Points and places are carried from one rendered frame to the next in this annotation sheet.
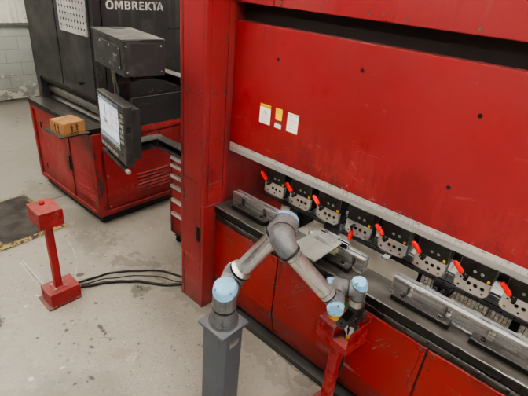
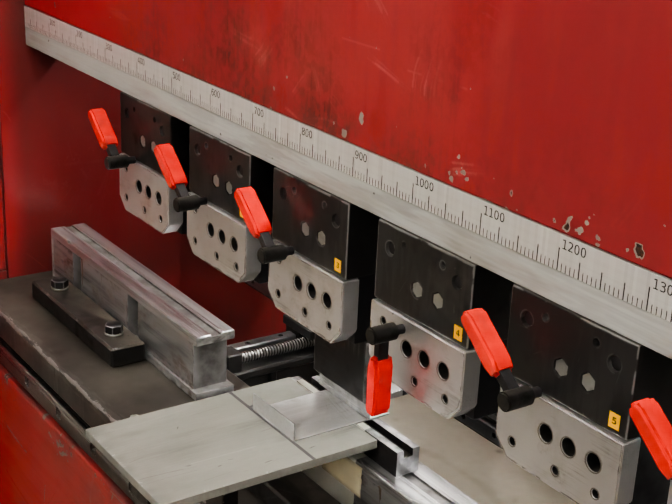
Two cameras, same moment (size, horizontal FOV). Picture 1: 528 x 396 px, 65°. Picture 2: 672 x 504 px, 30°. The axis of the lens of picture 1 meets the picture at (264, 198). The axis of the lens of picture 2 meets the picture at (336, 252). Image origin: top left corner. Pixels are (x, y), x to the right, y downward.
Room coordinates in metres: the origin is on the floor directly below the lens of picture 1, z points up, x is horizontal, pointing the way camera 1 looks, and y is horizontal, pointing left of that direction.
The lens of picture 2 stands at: (0.79, -0.71, 1.66)
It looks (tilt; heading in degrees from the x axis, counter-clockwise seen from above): 20 degrees down; 14
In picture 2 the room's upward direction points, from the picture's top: 3 degrees clockwise
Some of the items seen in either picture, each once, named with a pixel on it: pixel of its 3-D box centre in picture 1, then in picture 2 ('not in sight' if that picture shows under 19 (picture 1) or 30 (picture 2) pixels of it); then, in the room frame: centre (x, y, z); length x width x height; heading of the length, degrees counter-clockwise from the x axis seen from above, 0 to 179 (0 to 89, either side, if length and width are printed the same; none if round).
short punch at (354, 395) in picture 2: (332, 227); (345, 363); (2.05, -0.41, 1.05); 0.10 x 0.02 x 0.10; 49
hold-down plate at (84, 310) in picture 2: (250, 214); (85, 318); (2.40, 0.08, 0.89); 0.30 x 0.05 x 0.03; 49
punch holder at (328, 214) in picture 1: (331, 206); (336, 250); (2.06, -0.39, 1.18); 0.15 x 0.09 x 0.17; 49
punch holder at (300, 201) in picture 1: (304, 193); (245, 200); (2.19, -0.24, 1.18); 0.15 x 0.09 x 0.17; 49
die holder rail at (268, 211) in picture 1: (262, 210); (134, 303); (2.41, 0.01, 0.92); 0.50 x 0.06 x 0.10; 49
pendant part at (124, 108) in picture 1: (120, 126); not in sight; (2.39, 0.91, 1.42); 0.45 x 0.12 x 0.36; 40
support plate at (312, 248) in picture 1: (315, 244); (231, 438); (1.94, -0.31, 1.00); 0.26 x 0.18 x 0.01; 139
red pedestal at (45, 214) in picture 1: (53, 253); not in sight; (2.38, 1.48, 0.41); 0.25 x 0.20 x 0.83; 139
